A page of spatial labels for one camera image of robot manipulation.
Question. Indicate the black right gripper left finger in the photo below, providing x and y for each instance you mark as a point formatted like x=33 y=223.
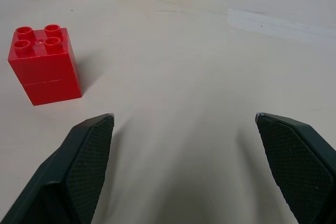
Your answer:
x=71 y=176

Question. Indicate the red toy bricks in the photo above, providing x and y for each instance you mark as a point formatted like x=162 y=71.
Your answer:
x=43 y=69

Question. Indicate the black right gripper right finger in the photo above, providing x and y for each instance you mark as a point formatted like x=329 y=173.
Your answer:
x=296 y=166

